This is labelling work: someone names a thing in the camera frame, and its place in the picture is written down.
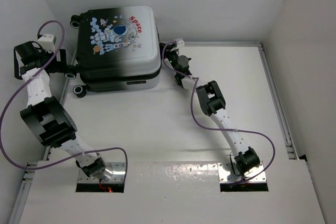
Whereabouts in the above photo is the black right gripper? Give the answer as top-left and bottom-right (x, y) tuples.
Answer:
(159, 42), (180, 74)

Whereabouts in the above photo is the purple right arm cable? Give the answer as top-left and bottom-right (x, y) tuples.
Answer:
(160, 41), (276, 185)

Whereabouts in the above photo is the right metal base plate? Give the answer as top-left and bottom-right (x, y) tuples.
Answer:
(217, 162), (267, 184)

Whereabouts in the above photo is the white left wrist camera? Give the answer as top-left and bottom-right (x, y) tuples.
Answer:
(37, 34), (56, 53)

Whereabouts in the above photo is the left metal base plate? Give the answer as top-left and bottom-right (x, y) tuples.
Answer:
(77, 162), (126, 184)

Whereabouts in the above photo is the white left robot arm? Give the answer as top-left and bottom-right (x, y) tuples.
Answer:
(14, 41), (107, 180)

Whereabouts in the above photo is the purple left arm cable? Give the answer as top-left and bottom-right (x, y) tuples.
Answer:
(0, 20), (129, 182)

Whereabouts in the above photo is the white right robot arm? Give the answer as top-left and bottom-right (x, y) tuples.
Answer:
(161, 45), (260, 176)

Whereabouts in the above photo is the grey suitcase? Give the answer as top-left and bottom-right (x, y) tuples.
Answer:
(70, 6), (162, 98)

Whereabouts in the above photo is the metal base plate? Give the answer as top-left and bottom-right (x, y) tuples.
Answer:
(217, 162), (267, 184)
(77, 162), (126, 184)

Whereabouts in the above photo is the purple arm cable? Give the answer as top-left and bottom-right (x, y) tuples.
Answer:
(160, 41), (276, 185)
(0, 20), (129, 182)

